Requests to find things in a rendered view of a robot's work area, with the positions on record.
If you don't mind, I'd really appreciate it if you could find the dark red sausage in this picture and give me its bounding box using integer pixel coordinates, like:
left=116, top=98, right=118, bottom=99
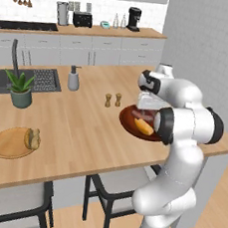
left=130, top=110, right=156, bottom=123

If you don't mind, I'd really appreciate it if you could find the black coffee machine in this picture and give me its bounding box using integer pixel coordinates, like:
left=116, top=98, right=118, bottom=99
left=124, top=5, right=144, bottom=34

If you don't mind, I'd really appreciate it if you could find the dark grey sink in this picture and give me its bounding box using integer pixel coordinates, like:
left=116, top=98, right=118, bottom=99
left=0, top=62, right=65, bottom=103

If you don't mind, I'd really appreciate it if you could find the grey base cupboard run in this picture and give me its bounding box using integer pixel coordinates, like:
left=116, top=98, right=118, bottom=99
left=0, top=18, right=167, bottom=87

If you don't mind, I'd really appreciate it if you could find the grey metal kettle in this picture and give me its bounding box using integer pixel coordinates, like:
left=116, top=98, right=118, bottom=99
left=54, top=0, right=73, bottom=28

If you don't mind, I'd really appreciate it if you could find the dark grey tap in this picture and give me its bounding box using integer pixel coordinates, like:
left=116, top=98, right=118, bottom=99
left=8, top=39, right=24, bottom=78

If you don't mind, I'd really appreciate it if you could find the black toaster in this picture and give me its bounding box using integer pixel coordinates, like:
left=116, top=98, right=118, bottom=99
left=71, top=10, right=95, bottom=30

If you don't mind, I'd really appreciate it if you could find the green plant in grey pot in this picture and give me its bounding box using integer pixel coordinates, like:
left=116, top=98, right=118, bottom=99
left=0, top=68, right=37, bottom=111

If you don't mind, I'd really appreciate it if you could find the grey soap dispenser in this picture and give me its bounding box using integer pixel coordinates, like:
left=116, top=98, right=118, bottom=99
left=66, top=64, right=84, bottom=93

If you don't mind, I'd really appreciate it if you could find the small teal box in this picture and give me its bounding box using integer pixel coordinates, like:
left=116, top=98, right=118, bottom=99
left=99, top=19, right=112, bottom=30

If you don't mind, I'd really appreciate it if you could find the black chair with grey seat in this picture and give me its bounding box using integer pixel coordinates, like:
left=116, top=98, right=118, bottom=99
left=0, top=174, right=59, bottom=228
left=79, top=156, right=164, bottom=228

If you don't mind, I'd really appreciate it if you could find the pale brown bun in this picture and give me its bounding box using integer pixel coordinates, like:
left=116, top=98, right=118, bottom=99
left=22, top=126, right=43, bottom=151

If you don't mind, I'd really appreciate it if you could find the dark red bowl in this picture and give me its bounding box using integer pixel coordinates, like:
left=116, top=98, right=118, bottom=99
left=116, top=102, right=170, bottom=143

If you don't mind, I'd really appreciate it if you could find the yellow bun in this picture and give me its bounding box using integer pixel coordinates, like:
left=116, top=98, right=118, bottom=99
left=131, top=116, right=156, bottom=137

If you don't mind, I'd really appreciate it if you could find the clear glass bottle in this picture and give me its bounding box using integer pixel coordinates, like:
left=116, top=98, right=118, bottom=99
left=112, top=13, right=120, bottom=30
left=119, top=13, right=128, bottom=30

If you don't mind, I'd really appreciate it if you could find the black hob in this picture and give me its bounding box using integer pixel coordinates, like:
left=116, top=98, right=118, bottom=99
left=0, top=17, right=60, bottom=37

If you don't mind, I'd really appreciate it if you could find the small wooden shaker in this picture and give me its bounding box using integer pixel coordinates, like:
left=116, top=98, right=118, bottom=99
left=114, top=93, right=123, bottom=108
left=104, top=93, right=114, bottom=109

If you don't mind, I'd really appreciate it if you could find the round wooden plate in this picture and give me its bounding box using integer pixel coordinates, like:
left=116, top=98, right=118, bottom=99
left=0, top=124, right=42, bottom=163

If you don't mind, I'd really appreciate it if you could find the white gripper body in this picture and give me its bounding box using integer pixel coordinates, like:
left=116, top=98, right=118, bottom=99
left=134, top=91, right=172, bottom=114

